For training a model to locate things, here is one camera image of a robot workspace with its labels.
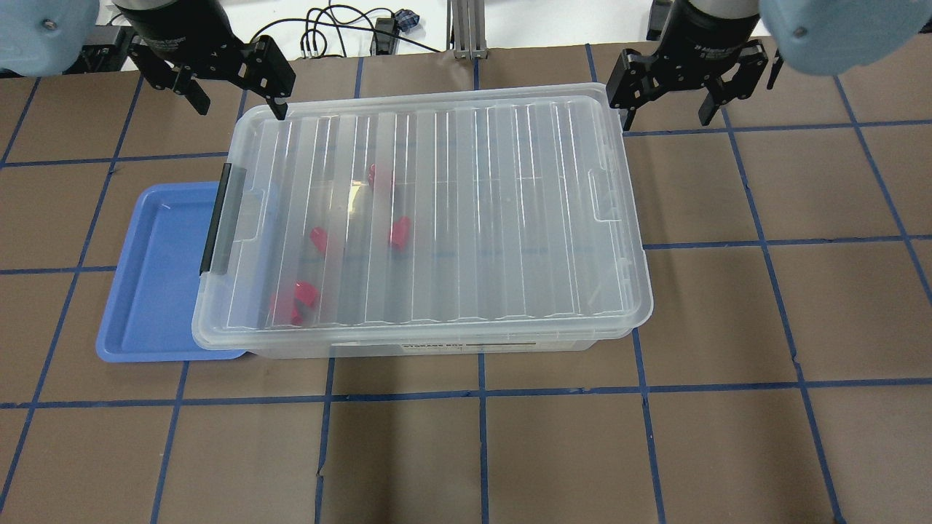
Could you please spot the blue plastic tray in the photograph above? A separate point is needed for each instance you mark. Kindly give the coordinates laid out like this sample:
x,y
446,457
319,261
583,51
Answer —
x,y
150,306

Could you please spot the aluminium frame post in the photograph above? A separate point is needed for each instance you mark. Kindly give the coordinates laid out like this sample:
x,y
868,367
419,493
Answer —
x,y
466,29

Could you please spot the clear plastic storage box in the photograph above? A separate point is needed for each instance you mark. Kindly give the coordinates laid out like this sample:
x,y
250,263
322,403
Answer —
x,y
423,349

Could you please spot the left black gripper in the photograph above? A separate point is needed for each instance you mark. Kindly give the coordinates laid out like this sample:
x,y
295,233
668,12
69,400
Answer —
x,y
177,27

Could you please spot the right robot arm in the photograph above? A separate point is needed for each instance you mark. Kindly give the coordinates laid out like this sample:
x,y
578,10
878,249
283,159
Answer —
x,y
826,38

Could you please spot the clear plastic box lid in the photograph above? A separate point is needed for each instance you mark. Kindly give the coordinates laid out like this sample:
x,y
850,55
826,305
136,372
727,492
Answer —
x,y
523,224

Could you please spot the black box handle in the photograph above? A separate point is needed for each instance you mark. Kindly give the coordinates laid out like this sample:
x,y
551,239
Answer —
x,y
213,228

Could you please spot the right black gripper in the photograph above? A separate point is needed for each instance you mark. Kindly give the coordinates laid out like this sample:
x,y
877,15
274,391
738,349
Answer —
x,y
710,29

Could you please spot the red block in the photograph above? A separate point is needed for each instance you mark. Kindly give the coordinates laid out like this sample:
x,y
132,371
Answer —
x,y
306,293
378,174
400,232
285,311
319,238

